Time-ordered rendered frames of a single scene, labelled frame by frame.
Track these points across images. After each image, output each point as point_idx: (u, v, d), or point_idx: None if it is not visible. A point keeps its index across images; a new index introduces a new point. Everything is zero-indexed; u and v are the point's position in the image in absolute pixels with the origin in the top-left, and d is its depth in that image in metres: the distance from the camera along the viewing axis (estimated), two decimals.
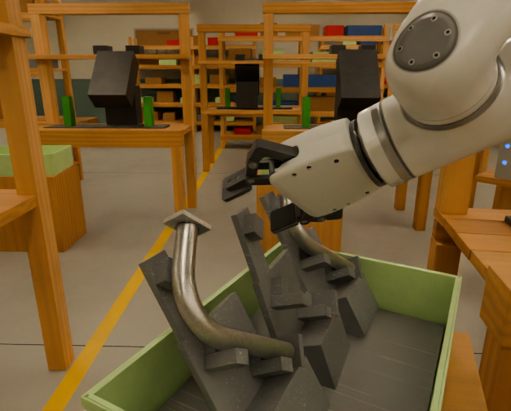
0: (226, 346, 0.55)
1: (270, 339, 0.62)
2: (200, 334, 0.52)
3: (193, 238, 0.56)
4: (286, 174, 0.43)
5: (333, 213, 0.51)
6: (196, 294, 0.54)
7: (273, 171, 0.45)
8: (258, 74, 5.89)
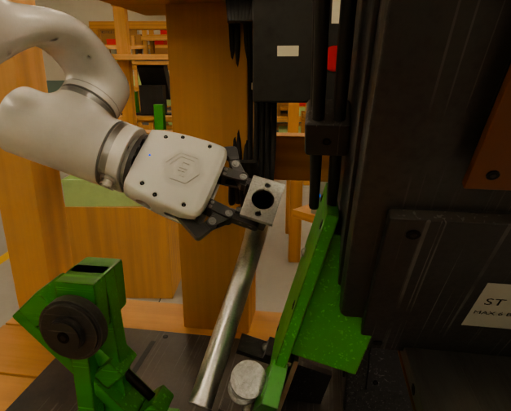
0: None
1: (206, 355, 0.53)
2: None
3: None
4: None
5: (196, 227, 0.49)
6: (249, 245, 0.57)
7: (223, 173, 0.53)
8: (165, 77, 5.32)
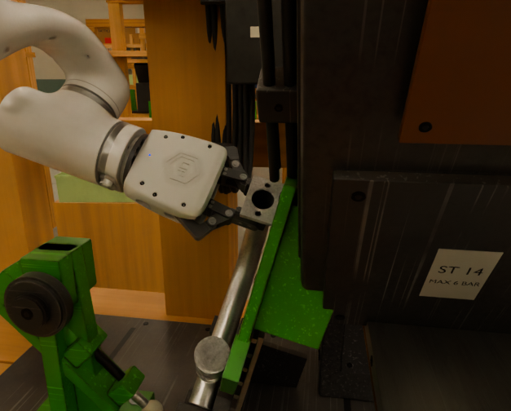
0: None
1: None
2: None
3: None
4: None
5: (196, 227, 0.49)
6: (249, 245, 0.57)
7: (223, 173, 0.53)
8: None
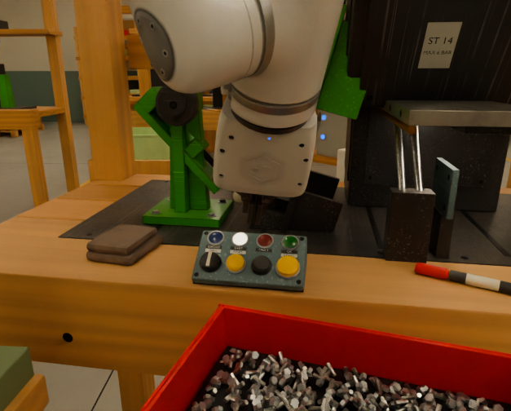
0: None
1: None
2: None
3: None
4: None
5: None
6: None
7: None
8: None
